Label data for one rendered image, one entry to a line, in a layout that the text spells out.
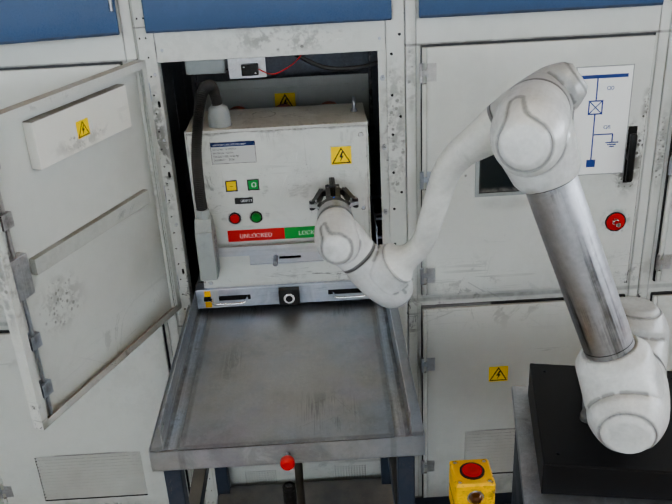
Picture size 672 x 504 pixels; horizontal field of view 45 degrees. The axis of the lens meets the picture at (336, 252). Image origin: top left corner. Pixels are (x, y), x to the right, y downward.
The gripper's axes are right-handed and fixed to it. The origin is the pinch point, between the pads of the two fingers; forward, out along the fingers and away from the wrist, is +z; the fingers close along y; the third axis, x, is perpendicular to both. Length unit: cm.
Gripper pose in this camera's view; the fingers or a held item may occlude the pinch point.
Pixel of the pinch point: (332, 186)
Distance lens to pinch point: 219.5
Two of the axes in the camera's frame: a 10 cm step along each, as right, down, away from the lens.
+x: -0.5, -9.0, -4.2
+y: 10.0, -0.6, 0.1
